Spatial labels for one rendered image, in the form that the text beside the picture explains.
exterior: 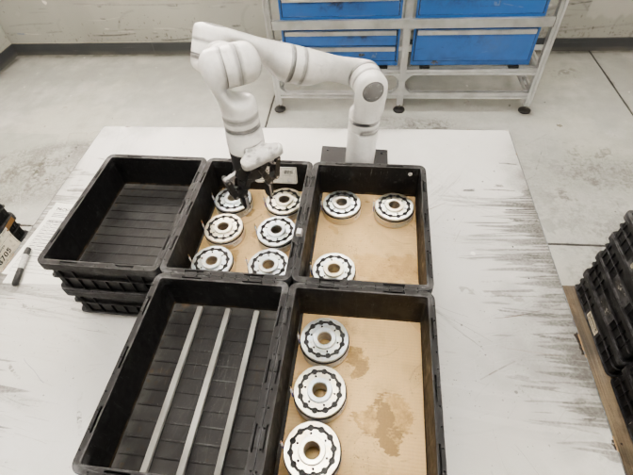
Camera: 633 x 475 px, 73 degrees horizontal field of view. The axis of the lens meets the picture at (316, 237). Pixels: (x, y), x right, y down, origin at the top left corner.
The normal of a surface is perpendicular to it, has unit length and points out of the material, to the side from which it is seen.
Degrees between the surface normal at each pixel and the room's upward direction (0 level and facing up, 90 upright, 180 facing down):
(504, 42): 90
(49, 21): 90
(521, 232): 0
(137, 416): 0
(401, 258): 0
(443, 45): 90
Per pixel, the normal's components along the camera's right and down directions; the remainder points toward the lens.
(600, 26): -0.09, 0.76
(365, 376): -0.05, -0.65
